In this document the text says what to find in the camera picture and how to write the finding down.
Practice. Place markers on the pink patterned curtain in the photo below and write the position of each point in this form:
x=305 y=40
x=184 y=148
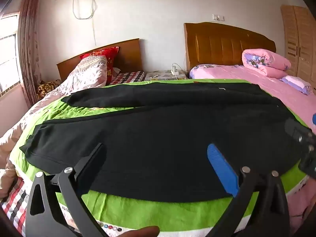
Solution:
x=29 y=49

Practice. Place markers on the red floral pillow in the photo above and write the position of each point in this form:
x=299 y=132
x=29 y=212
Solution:
x=109 y=56

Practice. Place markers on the small wooden headboard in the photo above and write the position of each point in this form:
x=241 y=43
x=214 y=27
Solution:
x=128 y=51

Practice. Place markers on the window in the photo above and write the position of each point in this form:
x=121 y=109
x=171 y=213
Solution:
x=8 y=59

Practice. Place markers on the purple folded cloth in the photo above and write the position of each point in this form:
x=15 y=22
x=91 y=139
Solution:
x=300 y=86

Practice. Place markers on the pink bed sheet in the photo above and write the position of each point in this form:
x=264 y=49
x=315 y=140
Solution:
x=246 y=79

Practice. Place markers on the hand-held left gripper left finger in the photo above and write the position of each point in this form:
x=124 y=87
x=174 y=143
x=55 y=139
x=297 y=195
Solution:
x=91 y=164

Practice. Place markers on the black pants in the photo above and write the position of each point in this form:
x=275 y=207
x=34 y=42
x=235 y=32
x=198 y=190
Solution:
x=158 y=140

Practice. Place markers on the white wall socket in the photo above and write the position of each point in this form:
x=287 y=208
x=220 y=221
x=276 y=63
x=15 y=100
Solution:
x=218 y=17

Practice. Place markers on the nightstand with floral cover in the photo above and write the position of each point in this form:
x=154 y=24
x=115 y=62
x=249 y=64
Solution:
x=160 y=75

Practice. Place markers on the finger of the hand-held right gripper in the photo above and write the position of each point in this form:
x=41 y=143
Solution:
x=297 y=133
x=314 y=120

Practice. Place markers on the pale floral quilt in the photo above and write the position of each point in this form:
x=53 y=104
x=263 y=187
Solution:
x=81 y=76

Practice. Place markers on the green printed blanket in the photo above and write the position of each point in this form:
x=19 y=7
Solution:
x=138 y=212

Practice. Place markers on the brown tiger print blanket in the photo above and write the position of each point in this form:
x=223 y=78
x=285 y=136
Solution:
x=48 y=88

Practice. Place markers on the person's left hand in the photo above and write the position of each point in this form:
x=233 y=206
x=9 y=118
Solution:
x=140 y=232

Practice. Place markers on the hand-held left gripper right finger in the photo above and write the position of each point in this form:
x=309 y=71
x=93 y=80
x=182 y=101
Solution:
x=222 y=167

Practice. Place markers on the folded pink quilt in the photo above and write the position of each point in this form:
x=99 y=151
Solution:
x=266 y=63

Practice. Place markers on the large wooden headboard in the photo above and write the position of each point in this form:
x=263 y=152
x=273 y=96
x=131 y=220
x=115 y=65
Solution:
x=222 y=47

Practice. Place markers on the checkered bed sheet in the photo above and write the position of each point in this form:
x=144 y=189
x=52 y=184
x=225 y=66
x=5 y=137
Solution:
x=128 y=77

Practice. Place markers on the light wooden wardrobe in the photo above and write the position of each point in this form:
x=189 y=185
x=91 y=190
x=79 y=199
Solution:
x=298 y=42

